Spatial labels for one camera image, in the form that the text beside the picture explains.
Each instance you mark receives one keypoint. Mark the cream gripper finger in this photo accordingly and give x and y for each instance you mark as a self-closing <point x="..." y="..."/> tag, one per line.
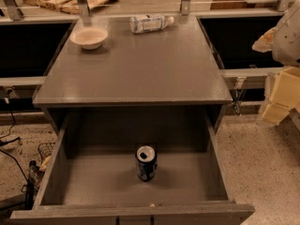
<point x="264" y="43"/>
<point x="284" y="96"/>

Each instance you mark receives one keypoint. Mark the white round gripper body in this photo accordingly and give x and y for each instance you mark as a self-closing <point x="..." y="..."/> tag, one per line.
<point x="288" y="42"/>

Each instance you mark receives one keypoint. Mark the dark blue pepsi can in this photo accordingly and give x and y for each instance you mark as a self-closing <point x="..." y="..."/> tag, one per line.
<point x="146" y="162"/>

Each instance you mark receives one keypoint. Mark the grey cabinet counter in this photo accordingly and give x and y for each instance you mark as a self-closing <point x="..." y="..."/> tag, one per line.
<point x="174" y="66"/>

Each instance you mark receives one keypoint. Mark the grey open top drawer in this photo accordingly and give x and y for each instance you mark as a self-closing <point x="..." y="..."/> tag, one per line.
<point x="92" y="176"/>

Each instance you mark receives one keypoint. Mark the clear plastic water bottle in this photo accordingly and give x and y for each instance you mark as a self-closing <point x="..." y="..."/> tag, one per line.
<point x="149" y="23"/>

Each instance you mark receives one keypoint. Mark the white ceramic bowl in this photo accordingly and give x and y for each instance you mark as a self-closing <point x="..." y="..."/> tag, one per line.
<point x="89" y="38"/>

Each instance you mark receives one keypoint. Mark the metal railing post centre-left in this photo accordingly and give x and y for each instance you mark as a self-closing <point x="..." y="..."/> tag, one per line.
<point x="83" y="8"/>

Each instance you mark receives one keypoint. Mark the black wire basket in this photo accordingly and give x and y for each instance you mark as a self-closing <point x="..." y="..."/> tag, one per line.
<point x="45" y="149"/>

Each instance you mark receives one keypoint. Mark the metal railing post left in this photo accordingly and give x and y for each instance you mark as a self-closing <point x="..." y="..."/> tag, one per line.
<point x="13" y="11"/>

